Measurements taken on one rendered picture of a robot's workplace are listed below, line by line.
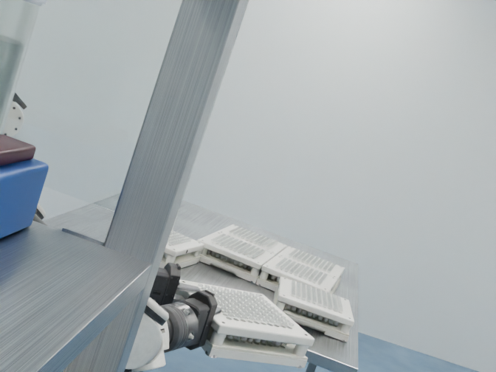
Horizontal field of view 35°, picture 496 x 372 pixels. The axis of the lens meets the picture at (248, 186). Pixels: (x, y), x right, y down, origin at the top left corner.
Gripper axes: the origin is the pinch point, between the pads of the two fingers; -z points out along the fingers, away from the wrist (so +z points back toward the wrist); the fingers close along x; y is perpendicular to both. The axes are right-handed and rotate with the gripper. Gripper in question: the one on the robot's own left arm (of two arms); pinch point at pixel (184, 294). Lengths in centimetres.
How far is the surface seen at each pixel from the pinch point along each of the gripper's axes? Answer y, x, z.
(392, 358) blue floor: -280, 113, -270
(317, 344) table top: -34, 19, -58
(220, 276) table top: -81, 19, -41
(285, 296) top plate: -51, 12, -51
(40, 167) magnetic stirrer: 74, -36, 48
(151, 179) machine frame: 74, -37, 36
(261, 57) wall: -369, -56, -142
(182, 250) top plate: -77, 12, -24
